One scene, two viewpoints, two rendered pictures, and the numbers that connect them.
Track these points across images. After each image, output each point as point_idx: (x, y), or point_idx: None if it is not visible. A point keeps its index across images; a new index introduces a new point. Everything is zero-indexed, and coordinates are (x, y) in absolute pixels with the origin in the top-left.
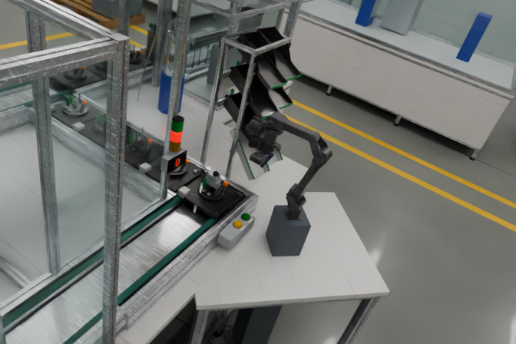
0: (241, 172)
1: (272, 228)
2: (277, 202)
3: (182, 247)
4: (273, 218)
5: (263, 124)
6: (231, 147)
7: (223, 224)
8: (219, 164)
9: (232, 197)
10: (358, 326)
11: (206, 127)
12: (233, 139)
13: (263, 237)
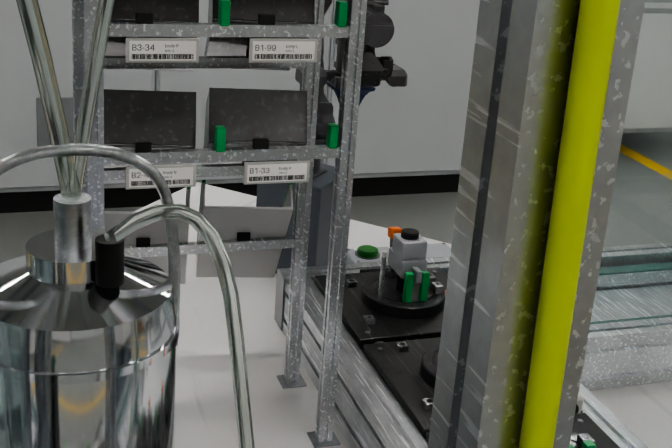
0: (176, 398)
1: (329, 231)
2: (188, 311)
3: None
4: (326, 210)
5: None
6: (309, 227)
7: (433, 261)
8: (220, 443)
9: (359, 279)
10: None
11: (346, 244)
12: (310, 193)
13: None
